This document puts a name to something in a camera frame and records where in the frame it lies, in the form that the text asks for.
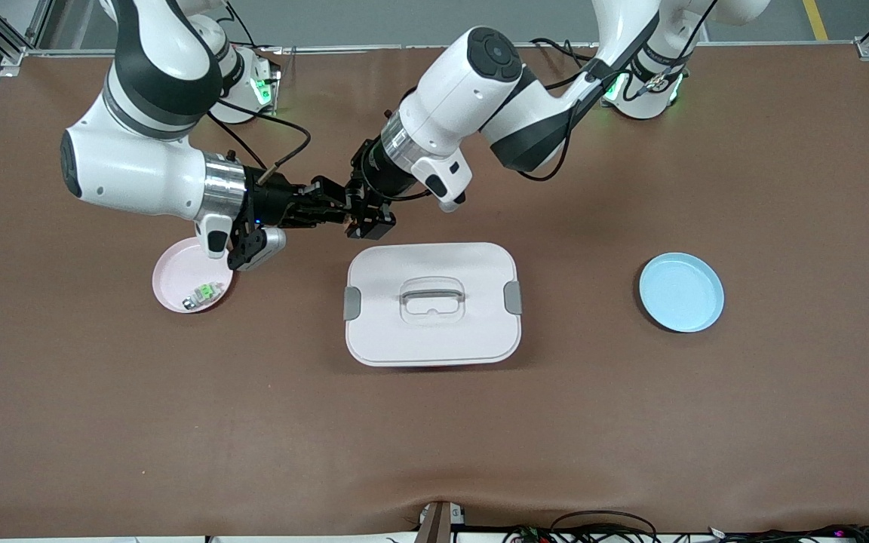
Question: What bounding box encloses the translucent gray box handle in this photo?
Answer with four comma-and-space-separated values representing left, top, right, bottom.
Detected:
398, 277, 468, 306

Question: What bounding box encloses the black left base cable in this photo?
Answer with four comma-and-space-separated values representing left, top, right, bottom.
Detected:
530, 36, 601, 82

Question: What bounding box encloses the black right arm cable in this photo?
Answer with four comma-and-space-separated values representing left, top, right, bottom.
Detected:
204, 94, 312, 189

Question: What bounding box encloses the black looped cable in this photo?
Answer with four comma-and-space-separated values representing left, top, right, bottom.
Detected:
551, 511, 659, 543

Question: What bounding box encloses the white lidded plastic box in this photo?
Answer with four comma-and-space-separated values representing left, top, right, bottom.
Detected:
343, 242, 524, 368

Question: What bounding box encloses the black right base cable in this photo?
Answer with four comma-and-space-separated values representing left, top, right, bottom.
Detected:
223, 0, 284, 54

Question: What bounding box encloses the light blue round plate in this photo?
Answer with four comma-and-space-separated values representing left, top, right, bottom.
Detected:
638, 253, 725, 333

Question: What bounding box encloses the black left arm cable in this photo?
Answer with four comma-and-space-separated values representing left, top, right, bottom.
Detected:
514, 0, 718, 182

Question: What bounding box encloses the tangled cable bundle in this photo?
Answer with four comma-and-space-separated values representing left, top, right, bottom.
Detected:
506, 524, 869, 543

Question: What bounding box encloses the black base cable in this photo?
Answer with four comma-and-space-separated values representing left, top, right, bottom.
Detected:
223, 0, 284, 54
530, 36, 601, 82

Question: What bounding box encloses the green push button switch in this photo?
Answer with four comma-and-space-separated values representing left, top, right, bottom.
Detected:
182, 281, 226, 311

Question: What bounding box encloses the pink round plate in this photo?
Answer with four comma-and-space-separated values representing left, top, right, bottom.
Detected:
152, 237, 235, 314

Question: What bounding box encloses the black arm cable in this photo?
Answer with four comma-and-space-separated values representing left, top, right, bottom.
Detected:
204, 94, 312, 189
514, 0, 718, 182

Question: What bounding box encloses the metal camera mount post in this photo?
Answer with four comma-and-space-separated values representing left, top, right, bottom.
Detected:
418, 501, 467, 543

